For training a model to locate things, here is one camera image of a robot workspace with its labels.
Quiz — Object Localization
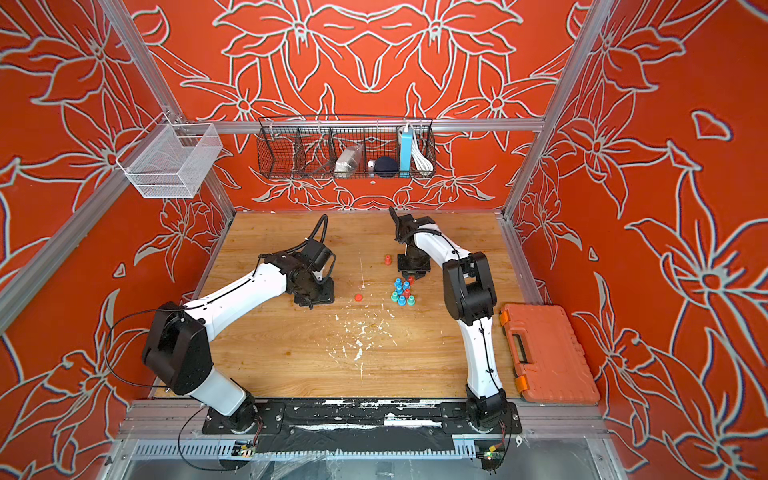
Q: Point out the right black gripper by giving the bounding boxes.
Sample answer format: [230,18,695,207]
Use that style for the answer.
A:
[397,249,429,280]

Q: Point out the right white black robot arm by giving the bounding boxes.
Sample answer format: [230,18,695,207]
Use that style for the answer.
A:
[388,208,508,431]

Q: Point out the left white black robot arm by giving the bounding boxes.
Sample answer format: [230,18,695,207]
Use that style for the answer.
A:
[141,214,336,433]

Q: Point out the dark blue ball in basket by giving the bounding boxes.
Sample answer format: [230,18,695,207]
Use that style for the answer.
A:
[373,156,399,179]

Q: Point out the light blue box in basket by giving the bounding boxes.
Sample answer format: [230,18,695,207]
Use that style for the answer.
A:
[398,124,413,178]

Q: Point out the silver pouch in basket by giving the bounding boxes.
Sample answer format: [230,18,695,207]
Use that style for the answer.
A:
[334,145,364,179]

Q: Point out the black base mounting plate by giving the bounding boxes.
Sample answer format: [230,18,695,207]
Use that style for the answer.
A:
[202,398,522,458]

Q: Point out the orange plastic tool case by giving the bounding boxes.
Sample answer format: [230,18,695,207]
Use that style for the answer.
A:
[499,303,600,405]

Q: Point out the white cables in basket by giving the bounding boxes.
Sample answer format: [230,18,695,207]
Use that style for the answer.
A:
[412,134,436,178]

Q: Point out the black wire wall basket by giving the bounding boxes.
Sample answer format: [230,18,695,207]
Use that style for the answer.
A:
[256,115,437,180]

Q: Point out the clear plastic wall bin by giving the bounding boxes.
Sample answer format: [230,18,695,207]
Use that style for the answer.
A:
[117,123,222,199]

